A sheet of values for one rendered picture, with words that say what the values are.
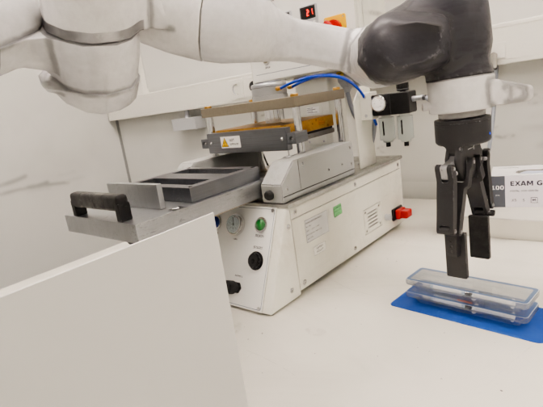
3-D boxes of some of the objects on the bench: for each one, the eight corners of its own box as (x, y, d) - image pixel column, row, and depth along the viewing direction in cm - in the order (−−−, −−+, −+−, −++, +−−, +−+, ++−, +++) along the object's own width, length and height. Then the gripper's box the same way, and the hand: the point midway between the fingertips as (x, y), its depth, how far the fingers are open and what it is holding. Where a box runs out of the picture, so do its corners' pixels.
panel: (160, 285, 98) (174, 200, 100) (262, 313, 78) (277, 207, 80) (153, 284, 96) (166, 199, 98) (254, 313, 77) (270, 206, 78)
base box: (300, 216, 138) (292, 161, 134) (418, 225, 113) (413, 158, 109) (155, 285, 99) (139, 211, 95) (287, 322, 75) (272, 224, 71)
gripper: (465, 109, 73) (472, 242, 79) (400, 128, 60) (414, 287, 65) (515, 104, 68) (519, 248, 73) (456, 124, 54) (466, 299, 60)
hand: (469, 249), depth 69 cm, fingers open, 8 cm apart
